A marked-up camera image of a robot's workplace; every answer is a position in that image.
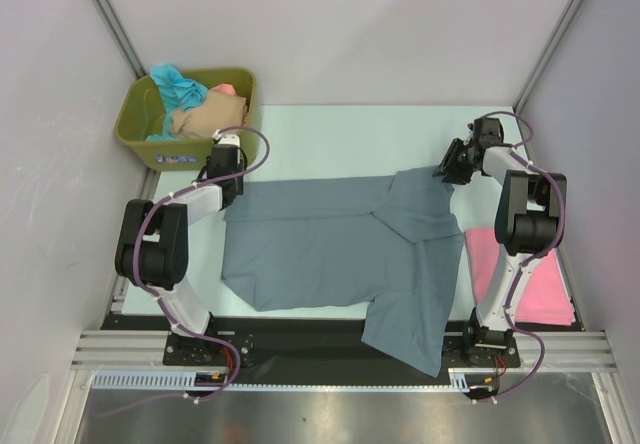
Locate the olive green plastic bin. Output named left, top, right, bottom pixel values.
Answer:
left=114, top=67, right=260, bottom=172

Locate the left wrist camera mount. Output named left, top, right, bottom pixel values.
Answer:
left=212, top=130, right=241, bottom=148

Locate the right aluminium corner post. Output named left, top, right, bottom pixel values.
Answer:
left=513, top=0, right=587, bottom=113

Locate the turquoise t shirt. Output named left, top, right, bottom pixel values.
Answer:
left=146, top=64, right=208, bottom=141

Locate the grey blue t shirt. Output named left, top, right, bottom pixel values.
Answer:
left=221, top=168, right=464, bottom=376

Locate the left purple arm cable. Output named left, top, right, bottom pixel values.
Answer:
left=134, top=126, right=272, bottom=406

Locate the aluminium front rail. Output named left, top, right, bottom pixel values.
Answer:
left=72, top=330, right=618, bottom=373

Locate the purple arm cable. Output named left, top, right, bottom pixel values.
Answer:
left=134, top=126, right=272, bottom=406
left=469, top=109, right=564, bottom=405

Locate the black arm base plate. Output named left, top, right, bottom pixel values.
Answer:
left=101, top=314, right=521, bottom=387

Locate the blue slotted cable duct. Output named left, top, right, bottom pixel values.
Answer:
left=92, top=370, right=497, bottom=393

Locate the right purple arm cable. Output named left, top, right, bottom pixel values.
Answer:
left=469, top=109, right=564, bottom=405

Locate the aluminium corner post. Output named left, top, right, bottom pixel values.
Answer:
left=91, top=0, right=147, bottom=79
left=513, top=0, right=587, bottom=113

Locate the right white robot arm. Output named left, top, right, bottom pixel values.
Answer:
left=433, top=111, right=567, bottom=365

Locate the left aluminium corner post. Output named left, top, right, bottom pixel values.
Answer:
left=91, top=0, right=147, bottom=79

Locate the beige t shirt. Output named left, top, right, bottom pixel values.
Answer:
left=169, top=90, right=247, bottom=139

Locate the folded pink t shirt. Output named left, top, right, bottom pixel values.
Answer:
left=465, top=228, right=575, bottom=326

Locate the salmon pink t shirt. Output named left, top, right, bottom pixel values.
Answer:
left=210, top=83, right=237, bottom=96

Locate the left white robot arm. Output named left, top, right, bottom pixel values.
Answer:
left=115, top=143, right=247, bottom=364

